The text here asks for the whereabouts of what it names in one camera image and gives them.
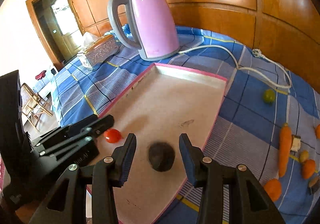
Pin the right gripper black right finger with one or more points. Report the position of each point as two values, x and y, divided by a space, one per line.
248 201

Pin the small eggplant piece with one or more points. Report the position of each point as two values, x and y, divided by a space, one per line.
296 143

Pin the blue plaid tablecloth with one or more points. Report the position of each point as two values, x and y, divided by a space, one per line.
246 129

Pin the green tomato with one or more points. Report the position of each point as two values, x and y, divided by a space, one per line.
269 96

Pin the long orange carrot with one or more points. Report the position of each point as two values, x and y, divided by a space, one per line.
285 143

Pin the pink-rimmed white tray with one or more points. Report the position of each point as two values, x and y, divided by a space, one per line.
162 103

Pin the wooden door frame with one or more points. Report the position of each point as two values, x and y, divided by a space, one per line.
57 28

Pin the dark avocado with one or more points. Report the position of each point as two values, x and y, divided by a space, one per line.
161 156

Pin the silver tissue box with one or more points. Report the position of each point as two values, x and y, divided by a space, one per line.
96 49

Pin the orange tangerine with stem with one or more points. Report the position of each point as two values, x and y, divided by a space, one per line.
317 131

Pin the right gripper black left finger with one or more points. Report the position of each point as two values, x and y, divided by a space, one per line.
66 201

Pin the small tan potato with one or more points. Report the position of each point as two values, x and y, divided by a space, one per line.
303 156

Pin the pink electric kettle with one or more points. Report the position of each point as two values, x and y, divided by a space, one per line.
152 26

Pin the red cherry tomato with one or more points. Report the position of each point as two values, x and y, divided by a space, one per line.
112 135

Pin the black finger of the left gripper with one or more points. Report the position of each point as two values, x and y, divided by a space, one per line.
91 126
79 149

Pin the wooden chair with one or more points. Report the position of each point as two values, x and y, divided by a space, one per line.
33 106

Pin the small orange tangerine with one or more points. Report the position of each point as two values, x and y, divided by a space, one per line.
308 168

